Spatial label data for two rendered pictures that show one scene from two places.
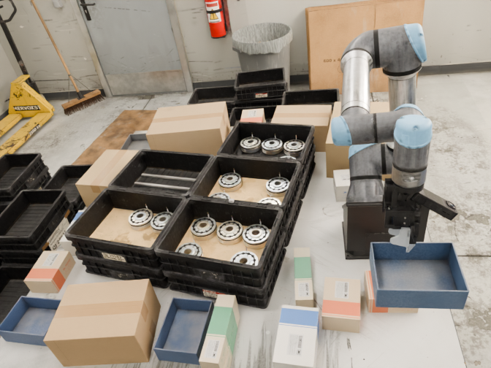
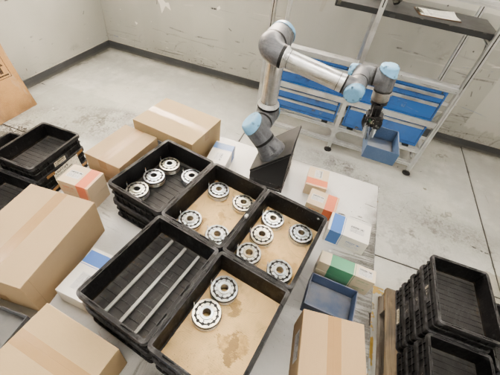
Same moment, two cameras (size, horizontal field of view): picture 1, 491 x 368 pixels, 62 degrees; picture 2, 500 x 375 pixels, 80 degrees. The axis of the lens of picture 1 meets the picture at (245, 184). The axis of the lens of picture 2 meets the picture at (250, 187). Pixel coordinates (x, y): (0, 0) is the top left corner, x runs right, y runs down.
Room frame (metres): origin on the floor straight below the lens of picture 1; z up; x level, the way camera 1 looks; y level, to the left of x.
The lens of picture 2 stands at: (1.26, 0.86, 1.92)
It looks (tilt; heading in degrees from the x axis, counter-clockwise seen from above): 45 degrees down; 268
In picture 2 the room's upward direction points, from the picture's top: 10 degrees clockwise
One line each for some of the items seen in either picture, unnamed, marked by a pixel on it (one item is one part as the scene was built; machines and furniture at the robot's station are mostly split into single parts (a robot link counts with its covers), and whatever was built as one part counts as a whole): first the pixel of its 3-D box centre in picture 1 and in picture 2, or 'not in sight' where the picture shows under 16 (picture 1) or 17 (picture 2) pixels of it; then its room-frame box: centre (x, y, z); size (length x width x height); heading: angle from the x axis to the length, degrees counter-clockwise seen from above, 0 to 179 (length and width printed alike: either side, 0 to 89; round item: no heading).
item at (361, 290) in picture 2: (223, 342); (341, 276); (0.77, 0.16, 0.73); 0.24 x 0.06 x 0.06; 165
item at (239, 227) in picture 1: (229, 230); (262, 234); (1.15, 0.09, 0.86); 0.10 x 0.10 x 0.01
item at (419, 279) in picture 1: (414, 274); (380, 143); (0.63, -0.37, 1.10); 0.20 x 0.15 x 0.07; 76
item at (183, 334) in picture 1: (185, 329); (329, 300); (0.84, 0.28, 0.74); 0.20 x 0.15 x 0.07; 163
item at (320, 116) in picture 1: (302, 128); (125, 156); (1.93, -0.36, 0.78); 0.30 x 0.22 x 0.16; 70
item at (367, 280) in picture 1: (390, 290); (316, 181); (0.85, -0.42, 0.74); 0.16 x 0.12 x 0.07; 78
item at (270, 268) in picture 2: (188, 253); (279, 270); (1.07, 0.25, 0.86); 0.10 x 0.10 x 0.01
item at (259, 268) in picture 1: (220, 231); (277, 234); (1.09, 0.12, 0.92); 0.40 x 0.30 x 0.02; 65
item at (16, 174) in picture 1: (21, 196); not in sight; (2.35, 1.53, 0.37); 0.40 x 0.30 x 0.45; 166
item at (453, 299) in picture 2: not in sight; (440, 313); (0.08, 0.09, 0.37); 0.40 x 0.30 x 0.45; 76
